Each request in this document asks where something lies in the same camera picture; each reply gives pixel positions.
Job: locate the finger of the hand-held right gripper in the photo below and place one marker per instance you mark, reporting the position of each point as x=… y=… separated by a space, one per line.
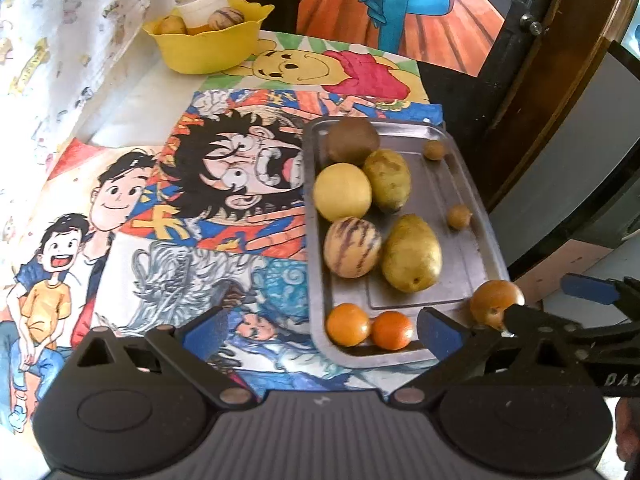
x=585 y=287
x=530 y=322

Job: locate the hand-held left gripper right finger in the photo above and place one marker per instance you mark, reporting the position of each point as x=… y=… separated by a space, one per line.
x=440 y=335

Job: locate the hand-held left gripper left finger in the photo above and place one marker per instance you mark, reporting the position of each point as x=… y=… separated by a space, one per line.
x=207 y=332

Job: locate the orange-brown round fruit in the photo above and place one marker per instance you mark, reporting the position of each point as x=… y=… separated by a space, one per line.
x=490 y=299

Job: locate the small deep orange tangerine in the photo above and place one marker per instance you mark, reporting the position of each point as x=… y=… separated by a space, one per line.
x=393 y=330

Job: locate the metal tray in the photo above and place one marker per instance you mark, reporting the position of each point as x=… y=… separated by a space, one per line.
x=450 y=260

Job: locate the green mango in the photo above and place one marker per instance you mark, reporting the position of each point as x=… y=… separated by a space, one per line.
x=411 y=252

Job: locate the yellow-orange kumquat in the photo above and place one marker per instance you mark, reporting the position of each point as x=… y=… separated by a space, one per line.
x=348 y=324

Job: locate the small brown fruit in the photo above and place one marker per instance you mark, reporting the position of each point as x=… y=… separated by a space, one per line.
x=434 y=150
x=458 y=216

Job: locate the striped melon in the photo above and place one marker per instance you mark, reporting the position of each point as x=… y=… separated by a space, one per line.
x=227 y=17
x=352 y=247

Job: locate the green-yellow potato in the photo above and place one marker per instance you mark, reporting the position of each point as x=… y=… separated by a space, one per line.
x=387 y=180

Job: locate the yellow lemon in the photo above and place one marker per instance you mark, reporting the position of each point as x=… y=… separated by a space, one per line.
x=342 y=192

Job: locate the brown kiwi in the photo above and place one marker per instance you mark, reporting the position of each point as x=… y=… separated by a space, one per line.
x=352 y=140

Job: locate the brown cardboard box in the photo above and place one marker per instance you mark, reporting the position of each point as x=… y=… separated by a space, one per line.
x=565 y=265

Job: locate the cartoon printed tablecloth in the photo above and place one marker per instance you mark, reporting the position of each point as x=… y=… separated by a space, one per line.
x=60 y=260

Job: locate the metal door knob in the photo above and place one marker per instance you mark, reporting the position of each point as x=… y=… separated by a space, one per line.
x=530 y=22

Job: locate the yellow flower-shaped bowl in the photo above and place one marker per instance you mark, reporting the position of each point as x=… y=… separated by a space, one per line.
x=210 y=50

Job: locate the yellow-brown fruit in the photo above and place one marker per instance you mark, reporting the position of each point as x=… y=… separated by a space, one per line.
x=171 y=25

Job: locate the white cartoon printed blanket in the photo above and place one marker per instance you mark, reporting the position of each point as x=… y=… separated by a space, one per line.
x=60 y=60

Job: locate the white cup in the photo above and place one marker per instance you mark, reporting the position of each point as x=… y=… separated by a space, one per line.
x=202 y=2

